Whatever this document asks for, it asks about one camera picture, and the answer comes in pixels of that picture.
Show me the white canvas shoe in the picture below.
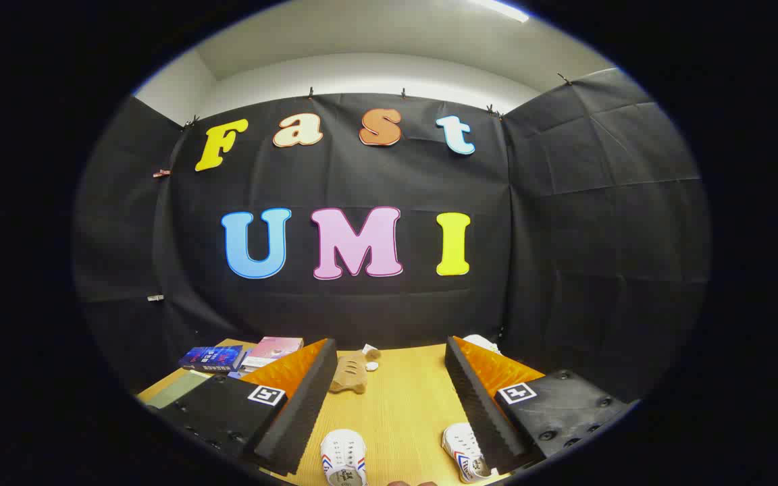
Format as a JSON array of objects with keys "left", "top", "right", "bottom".
[
  {"left": 320, "top": 429, "right": 368, "bottom": 486},
  {"left": 441, "top": 423, "right": 494, "bottom": 484}
]

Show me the row of small black clips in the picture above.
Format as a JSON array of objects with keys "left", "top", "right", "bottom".
[{"left": 183, "top": 73, "right": 573, "bottom": 130}]

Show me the brown plush toy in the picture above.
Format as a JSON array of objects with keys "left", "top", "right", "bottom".
[{"left": 329, "top": 344, "right": 383, "bottom": 396}]

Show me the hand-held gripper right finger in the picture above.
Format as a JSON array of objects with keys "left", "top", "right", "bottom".
[{"left": 444, "top": 335, "right": 637, "bottom": 475}]

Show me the blue book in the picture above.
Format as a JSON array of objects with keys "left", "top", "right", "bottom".
[{"left": 179, "top": 345, "right": 246, "bottom": 374}]

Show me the white plush toy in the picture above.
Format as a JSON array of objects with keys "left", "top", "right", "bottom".
[{"left": 463, "top": 334, "right": 501, "bottom": 355}]

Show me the pink book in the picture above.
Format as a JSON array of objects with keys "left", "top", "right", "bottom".
[{"left": 242, "top": 336, "right": 305, "bottom": 370}]

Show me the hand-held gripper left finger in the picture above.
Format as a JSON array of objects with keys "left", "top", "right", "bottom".
[{"left": 157, "top": 337, "right": 339, "bottom": 477}]

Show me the green fabric storage box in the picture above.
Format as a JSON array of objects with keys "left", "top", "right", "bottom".
[{"left": 143, "top": 370, "right": 213, "bottom": 410}]

